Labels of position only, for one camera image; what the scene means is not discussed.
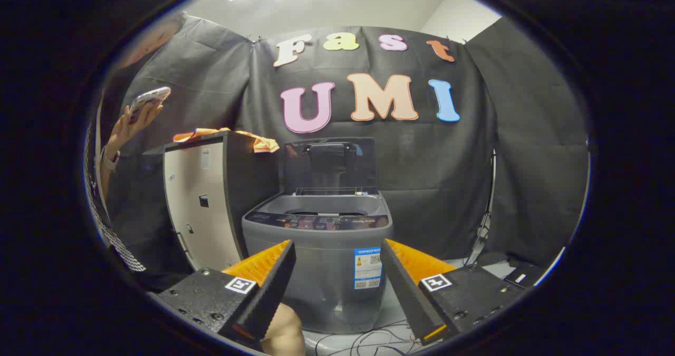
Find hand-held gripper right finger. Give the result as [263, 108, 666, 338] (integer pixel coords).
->
[381, 238, 525, 346]

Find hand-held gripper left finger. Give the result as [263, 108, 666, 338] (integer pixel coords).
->
[150, 239, 297, 352]

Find grey washing machine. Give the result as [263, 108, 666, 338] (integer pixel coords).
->
[242, 190, 394, 334]

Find dark washing machine lid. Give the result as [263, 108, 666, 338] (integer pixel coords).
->
[283, 137, 379, 196]

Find orange cloth garment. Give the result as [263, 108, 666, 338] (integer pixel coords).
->
[173, 128, 280, 153]

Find person's knee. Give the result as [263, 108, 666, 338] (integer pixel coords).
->
[261, 302, 306, 355]

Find beige and black cabinet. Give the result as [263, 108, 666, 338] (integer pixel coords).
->
[142, 130, 280, 272]

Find black box with white label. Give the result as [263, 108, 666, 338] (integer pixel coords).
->
[504, 261, 549, 289]

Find black backdrop cloth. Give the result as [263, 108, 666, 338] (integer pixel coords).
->
[100, 16, 589, 272]

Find white smartphone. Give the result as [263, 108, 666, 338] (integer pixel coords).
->
[128, 86, 172, 122]

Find black floor cables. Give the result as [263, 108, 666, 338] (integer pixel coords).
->
[315, 319, 422, 355]

